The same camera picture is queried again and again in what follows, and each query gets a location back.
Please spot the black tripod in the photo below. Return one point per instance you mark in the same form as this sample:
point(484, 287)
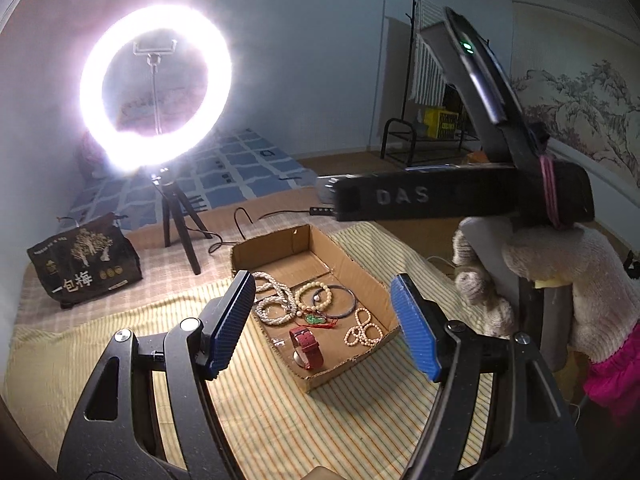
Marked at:
point(172, 210)

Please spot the black metal rack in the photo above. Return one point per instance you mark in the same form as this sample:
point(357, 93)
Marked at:
point(400, 140)

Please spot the blue patterned mat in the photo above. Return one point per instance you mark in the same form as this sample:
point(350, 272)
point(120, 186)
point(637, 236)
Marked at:
point(240, 170)

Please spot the black printed bag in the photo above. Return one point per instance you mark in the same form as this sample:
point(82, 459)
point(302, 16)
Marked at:
point(85, 265)

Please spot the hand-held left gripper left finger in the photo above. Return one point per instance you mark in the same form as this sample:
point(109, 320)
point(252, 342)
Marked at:
point(230, 325)

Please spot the dark thin bangle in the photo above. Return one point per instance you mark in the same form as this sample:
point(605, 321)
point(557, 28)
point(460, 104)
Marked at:
point(352, 305)

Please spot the person's right hand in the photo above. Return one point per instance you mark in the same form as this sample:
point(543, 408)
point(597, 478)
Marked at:
point(590, 270)

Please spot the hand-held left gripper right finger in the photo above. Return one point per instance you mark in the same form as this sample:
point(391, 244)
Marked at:
point(415, 330)

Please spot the striped yellow cloth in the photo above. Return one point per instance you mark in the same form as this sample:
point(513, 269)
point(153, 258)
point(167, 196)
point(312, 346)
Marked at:
point(300, 425)

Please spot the cardboard box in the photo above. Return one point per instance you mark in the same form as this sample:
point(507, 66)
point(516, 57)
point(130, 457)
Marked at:
point(345, 270)

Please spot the person's right forearm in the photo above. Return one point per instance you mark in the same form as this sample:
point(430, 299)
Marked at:
point(617, 380)

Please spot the yellow crate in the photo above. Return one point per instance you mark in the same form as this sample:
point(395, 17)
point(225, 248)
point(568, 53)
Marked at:
point(442, 122)

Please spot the pink rubber band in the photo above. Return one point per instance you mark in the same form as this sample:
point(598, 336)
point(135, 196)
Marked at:
point(549, 190)

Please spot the phone holder clamp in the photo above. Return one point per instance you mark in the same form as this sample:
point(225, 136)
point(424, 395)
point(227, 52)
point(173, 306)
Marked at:
point(155, 50)

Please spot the landscape wall painting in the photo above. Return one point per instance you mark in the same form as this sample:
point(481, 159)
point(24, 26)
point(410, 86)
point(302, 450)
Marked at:
point(590, 100)

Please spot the striped hanging towel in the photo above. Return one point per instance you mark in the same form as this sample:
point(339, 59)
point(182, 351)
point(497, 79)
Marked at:
point(427, 60)

